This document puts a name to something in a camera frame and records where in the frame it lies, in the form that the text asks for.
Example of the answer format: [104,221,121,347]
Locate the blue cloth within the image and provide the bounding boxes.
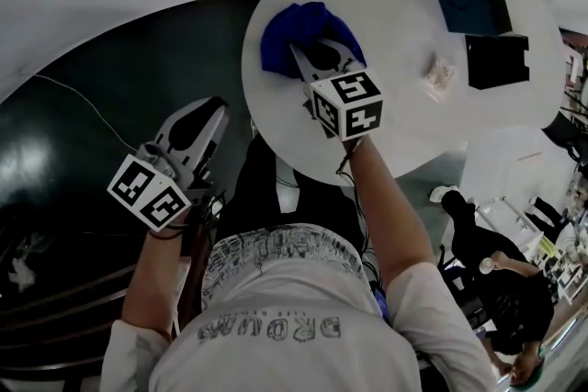
[260,1,368,77]

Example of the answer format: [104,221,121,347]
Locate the thin white floor cable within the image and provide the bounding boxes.
[29,74,139,151]

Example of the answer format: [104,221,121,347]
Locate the person's white printed shirt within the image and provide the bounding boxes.
[101,222,500,392]

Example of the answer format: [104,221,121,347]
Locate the person's left forearm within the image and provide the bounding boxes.
[119,222,203,339]

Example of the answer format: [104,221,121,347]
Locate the white cap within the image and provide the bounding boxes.
[429,185,460,203]

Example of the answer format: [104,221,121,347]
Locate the person's black trousers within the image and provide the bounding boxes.
[215,135,368,253]

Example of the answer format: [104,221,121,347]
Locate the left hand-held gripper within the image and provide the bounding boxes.
[106,97,230,231]

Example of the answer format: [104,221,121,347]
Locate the black open box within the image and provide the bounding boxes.
[464,33,531,91]

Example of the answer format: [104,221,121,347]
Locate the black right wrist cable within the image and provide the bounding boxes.
[336,137,382,290]

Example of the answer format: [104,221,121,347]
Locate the blue badge holder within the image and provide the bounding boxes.
[374,286,391,322]

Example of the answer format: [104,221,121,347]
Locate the person's right forearm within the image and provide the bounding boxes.
[342,135,437,290]

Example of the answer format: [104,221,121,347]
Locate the black left wrist strap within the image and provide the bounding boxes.
[146,219,187,241]

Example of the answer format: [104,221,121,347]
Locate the black office chair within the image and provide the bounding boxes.
[541,109,588,164]

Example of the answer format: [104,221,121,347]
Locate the crumpled white paper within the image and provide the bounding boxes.
[7,255,39,291]

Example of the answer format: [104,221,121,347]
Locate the round white table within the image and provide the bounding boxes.
[241,0,565,188]

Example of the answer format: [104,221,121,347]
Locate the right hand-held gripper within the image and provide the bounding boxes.
[289,39,385,142]

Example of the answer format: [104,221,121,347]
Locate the clear plastic bag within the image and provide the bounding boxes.
[420,51,457,103]

